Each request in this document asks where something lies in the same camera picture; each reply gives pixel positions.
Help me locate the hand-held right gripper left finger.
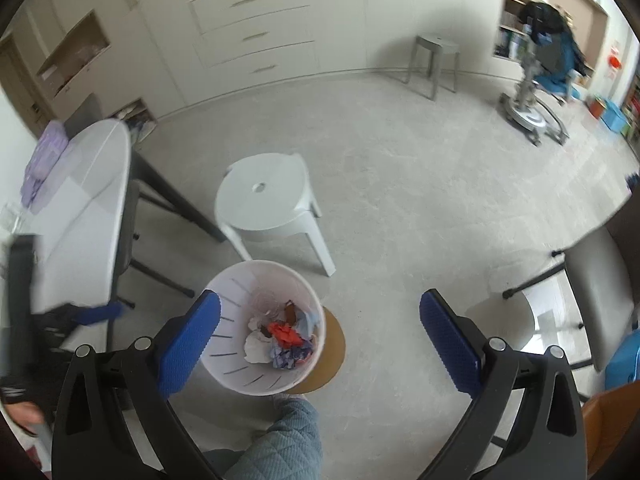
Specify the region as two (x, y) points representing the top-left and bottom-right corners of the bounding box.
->
(50, 289), (222, 480)

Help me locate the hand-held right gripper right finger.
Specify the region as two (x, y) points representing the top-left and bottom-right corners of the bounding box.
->
(418, 288), (589, 480)

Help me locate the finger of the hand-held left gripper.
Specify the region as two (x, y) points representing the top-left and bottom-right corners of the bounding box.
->
(30, 301), (125, 347)

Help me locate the white slotted waste bin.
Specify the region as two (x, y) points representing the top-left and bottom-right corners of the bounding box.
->
(198, 259), (327, 395)

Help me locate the red plastic bag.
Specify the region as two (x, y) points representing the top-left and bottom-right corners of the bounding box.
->
(267, 322), (304, 349)

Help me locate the person's left hand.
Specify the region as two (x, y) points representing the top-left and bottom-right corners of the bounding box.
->
(0, 399), (44, 436)

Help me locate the light blue packet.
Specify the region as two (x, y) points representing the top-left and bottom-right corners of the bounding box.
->
(295, 309), (321, 341)

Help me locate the round wooden floor mat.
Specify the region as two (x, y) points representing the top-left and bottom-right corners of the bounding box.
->
(287, 304), (347, 395)

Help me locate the purple backpack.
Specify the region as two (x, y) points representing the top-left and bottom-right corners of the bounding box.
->
(20, 120), (69, 209)

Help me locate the person's quilted grey leg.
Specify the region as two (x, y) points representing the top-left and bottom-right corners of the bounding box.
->
(219, 397), (324, 480)

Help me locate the black table leg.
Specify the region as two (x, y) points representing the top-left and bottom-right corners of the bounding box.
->
(131, 150), (226, 244)

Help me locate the beige chair with black legs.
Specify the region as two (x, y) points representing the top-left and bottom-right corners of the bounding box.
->
(502, 224), (640, 374)

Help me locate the white plastic stool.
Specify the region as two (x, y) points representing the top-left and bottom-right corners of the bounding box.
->
(214, 152), (336, 279)

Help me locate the grey chair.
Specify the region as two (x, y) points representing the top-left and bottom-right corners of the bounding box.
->
(65, 95), (104, 141)

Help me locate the orange brown chair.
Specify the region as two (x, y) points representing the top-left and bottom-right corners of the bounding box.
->
(582, 382), (640, 479)

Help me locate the grey wheeled stand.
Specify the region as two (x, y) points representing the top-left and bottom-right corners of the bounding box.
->
(499, 45), (572, 147)

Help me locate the blue storage box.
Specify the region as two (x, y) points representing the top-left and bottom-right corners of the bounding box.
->
(599, 99), (627, 134)

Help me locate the grey plastic stool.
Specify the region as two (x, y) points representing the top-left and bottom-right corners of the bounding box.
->
(404, 33), (461, 101)

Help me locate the dark blue jacket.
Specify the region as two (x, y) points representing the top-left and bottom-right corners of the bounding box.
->
(519, 1), (587, 87)

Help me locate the cream drawer cabinet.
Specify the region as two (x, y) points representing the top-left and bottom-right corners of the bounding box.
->
(188, 0), (369, 87)

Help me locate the open bookshelf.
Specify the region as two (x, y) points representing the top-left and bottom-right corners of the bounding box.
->
(492, 0), (534, 62)

